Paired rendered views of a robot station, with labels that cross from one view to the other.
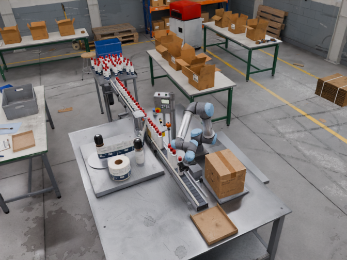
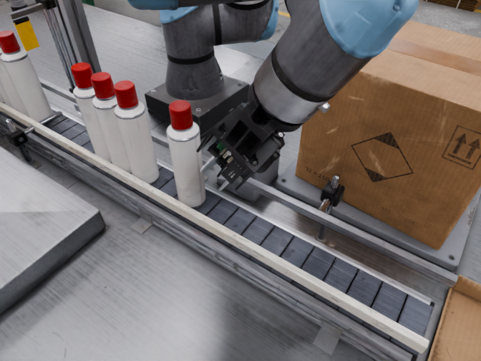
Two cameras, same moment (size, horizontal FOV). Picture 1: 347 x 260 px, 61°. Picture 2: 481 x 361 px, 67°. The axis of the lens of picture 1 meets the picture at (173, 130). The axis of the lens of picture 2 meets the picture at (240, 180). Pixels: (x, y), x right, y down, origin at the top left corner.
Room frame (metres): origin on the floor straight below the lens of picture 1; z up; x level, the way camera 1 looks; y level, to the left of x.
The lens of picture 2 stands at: (1.62, 0.13, 1.39)
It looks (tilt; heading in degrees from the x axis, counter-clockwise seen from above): 44 degrees down; 328
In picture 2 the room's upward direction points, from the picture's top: straight up
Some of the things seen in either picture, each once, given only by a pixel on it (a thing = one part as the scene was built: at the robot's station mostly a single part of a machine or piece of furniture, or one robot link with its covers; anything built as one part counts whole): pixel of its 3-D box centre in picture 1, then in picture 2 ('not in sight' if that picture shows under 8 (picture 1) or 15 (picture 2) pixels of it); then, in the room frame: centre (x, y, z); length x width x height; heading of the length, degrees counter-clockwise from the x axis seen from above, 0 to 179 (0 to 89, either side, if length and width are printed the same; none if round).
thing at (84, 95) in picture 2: (170, 152); (96, 116); (2.27, 0.05, 0.98); 0.05 x 0.05 x 0.20
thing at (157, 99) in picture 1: (163, 102); not in sight; (2.56, 0.08, 1.38); 0.17 x 0.10 x 0.19; 78
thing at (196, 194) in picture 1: (163, 152); (61, 135); (2.43, 0.12, 0.86); 1.65 x 0.08 x 0.04; 23
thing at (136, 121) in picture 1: (140, 124); not in sight; (2.78, 0.37, 1.01); 0.14 x 0.13 x 0.26; 23
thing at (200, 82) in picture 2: (196, 145); (192, 67); (2.42, -0.23, 0.94); 0.15 x 0.15 x 0.10
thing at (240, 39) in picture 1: (236, 47); not in sight; (6.95, -1.63, 0.39); 2.20 x 0.80 x 0.78; 20
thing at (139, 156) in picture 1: (139, 151); not in sight; (2.25, 0.34, 1.03); 0.09 x 0.09 x 0.30
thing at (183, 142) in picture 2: (180, 165); (186, 157); (2.06, -0.05, 0.98); 0.05 x 0.05 x 0.20
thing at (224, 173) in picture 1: (224, 173); (405, 124); (1.93, -0.43, 0.99); 0.30 x 0.24 x 0.27; 18
